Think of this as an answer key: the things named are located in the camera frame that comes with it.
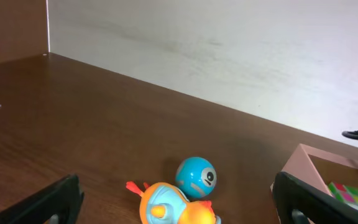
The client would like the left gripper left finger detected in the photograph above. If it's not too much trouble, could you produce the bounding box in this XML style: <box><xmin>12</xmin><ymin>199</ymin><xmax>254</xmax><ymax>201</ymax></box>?
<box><xmin>0</xmin><ymin>174</ymin><xmax>85</xmax><ymax>224</ymax></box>

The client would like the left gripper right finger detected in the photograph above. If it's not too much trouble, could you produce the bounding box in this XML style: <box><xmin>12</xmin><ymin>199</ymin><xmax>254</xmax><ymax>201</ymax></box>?
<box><xmin>272</xmin><ymin>172</ymin><xmax>358</xmax><ymax>224</ymax></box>

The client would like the Rubik's cube one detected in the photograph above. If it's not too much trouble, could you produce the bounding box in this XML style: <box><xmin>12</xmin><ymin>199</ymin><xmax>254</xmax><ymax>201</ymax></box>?
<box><xmin>328</xmin><ymin>182</ymin><xmax>358</xmax><ymax>210</ymax></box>

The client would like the white cardboard box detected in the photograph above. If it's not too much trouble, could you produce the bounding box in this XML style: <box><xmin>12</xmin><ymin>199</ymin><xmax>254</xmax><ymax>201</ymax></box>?
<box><xmin>281</xmin><ymin>144</ymin><xmax>358</xmax><ymax>199</ymax></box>

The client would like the blue ball toy with eye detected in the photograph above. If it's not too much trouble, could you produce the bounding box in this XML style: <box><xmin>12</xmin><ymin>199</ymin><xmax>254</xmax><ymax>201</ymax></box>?
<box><xmin>175</xmin><ymin>157</ymin><xmax>218</xmax><ymax>199</ymax></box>

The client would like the orange blue duck toy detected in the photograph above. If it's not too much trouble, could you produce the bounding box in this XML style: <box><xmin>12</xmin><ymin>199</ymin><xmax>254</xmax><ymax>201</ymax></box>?
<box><xmin>126</xmin><ymin>181</ymin><xmax>222</xmax><ymax>224</ymax></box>

